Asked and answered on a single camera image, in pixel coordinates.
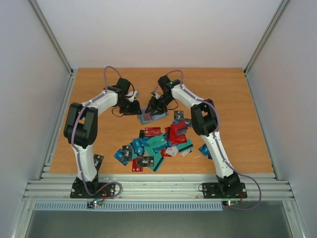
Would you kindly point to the teal leather card holder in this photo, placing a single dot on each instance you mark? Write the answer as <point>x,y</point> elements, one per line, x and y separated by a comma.
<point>146,118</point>

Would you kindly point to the right small circuit board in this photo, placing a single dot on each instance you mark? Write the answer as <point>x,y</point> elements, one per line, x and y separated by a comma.
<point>230,203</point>

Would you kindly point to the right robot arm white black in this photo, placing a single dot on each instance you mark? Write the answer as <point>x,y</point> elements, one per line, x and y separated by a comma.
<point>205,123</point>

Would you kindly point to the red card with magnetic stripe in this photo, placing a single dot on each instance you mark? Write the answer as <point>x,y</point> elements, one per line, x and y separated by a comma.
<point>176,133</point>

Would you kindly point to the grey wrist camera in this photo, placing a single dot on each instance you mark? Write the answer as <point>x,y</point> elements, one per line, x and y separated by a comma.
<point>132,96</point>
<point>155,94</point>

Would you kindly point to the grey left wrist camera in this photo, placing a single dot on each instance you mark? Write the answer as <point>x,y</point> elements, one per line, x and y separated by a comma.
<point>132,96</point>

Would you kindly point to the teal card with black stripe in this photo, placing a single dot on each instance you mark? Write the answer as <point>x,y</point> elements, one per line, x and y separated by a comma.
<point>158,164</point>

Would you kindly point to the red VIP card in pile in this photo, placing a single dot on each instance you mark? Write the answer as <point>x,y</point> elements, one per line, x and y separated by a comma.
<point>152,131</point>

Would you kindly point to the lone black VIP card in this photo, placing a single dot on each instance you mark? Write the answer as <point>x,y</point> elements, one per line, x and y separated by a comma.
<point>98,159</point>

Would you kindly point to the black card on red card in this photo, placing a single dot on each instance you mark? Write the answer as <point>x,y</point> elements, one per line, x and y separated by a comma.
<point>145,161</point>

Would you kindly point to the blue card far right upper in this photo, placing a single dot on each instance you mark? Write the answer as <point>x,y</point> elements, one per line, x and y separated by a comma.
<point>204,150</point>

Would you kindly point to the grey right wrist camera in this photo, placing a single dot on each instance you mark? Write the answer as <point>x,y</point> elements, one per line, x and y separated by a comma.
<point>155,94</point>

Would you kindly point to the small circuit board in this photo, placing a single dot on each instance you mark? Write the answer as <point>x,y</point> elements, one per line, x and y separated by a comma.
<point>94,204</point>
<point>230,203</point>

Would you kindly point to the blue card left pile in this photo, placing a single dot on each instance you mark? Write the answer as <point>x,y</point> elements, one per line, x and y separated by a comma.
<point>138,146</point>

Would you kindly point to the teal VIP card centre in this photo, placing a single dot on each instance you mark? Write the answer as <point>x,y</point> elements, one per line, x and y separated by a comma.
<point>158,143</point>

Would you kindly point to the black card near right arm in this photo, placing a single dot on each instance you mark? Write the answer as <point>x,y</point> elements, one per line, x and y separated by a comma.
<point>188,122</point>

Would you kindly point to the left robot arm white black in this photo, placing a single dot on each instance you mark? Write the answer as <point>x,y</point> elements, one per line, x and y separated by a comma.
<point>81,129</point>

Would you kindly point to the grey slotted cable duct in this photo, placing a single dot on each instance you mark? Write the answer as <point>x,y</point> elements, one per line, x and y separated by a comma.
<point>129,206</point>

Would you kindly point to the black card left pile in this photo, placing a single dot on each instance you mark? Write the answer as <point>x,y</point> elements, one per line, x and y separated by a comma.
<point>127,153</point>

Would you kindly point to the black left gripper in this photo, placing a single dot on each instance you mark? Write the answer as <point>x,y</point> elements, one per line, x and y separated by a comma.
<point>134,111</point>

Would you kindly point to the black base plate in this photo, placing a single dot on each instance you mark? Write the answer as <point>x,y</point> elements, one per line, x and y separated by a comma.
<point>213,190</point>
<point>78,190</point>

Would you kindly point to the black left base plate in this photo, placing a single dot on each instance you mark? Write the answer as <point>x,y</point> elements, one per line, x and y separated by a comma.
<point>78,190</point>

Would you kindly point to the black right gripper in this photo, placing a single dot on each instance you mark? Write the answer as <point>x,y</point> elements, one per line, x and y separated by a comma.
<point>157,103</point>

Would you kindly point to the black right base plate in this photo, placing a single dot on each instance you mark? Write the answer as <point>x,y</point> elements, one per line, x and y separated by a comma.
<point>213,190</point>

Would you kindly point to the aluminium frame rail front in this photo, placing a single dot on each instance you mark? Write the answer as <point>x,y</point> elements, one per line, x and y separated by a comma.
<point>159,187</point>

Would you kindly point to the left small circuit board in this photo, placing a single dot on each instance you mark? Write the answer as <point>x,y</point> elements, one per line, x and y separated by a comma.
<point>94,204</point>

